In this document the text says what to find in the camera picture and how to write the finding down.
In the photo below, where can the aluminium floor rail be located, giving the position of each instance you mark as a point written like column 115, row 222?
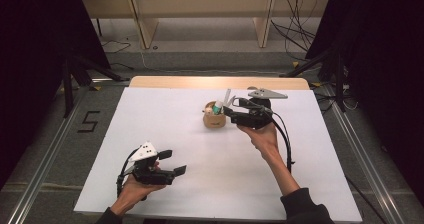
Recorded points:
column 363, row 157
column 43, row 170

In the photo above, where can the person's right hand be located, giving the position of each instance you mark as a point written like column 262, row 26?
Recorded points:
column 265, row 140

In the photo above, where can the white marker pen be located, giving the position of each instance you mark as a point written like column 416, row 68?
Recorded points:
column 227, row 96

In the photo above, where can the wooden pen holder cup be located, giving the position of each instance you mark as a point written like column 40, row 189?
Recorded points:
column 213, row 120

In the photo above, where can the green label glue stick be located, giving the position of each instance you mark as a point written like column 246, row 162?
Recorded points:
column 218, row 108

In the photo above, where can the person's left hand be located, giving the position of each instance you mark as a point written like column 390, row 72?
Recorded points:
column 133, row 194

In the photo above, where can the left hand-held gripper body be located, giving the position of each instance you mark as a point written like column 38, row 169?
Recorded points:
column 145, row 152

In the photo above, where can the wooden bench furniture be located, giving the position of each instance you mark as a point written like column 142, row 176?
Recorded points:
column 200, row 4

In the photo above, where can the black tripod stand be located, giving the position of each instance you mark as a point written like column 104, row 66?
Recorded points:
column 68, row 90
column 339, row 84

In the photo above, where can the black curtain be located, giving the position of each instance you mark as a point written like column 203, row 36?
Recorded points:
column 390, row 67
column 30, row 67

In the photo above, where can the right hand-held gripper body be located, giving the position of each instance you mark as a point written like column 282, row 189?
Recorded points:
column 255, row 117

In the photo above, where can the white table sheet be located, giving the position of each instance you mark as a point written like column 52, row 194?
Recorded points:
column 216, row 157

